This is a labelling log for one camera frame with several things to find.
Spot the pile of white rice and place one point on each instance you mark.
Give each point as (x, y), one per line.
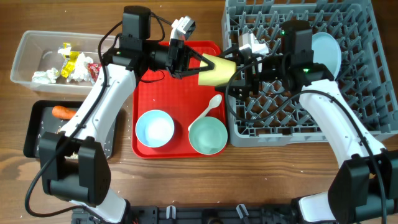
(107, 147)

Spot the large light blue plate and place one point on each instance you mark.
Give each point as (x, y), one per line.
(327, 51)

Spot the orange carrot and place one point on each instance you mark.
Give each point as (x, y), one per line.
(62, 112)

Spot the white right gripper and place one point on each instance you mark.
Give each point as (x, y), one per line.
(245, 89)

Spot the red snack wrapper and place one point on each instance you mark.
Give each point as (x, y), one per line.
(94, 70)

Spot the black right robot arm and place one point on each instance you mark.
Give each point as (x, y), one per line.
(365, 186)

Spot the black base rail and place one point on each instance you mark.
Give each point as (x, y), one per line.
(266, 214)

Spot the clear plastic bin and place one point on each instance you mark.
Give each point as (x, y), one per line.
(38, 51)

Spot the white plastic spoon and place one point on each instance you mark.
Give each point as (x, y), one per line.
(213, 103)

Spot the red serving tray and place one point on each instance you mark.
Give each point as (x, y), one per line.
(184, 100)

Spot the light blue bowl with rice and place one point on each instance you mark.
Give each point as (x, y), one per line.
(154, 128)

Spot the green bowl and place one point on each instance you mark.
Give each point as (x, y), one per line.
(208, 136)

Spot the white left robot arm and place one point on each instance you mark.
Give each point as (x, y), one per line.
(73, 166)

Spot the black plastic tray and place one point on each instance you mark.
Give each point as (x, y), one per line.
(42, 114)

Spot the yellow plastic cup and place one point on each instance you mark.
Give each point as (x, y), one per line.
(222, 72)

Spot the yellow snack wrapper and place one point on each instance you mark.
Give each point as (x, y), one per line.
(70, 59)

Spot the grey dishwasher rack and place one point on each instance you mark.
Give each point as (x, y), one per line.
(364, 79)

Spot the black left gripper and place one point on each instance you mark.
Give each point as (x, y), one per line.
(176, 57)

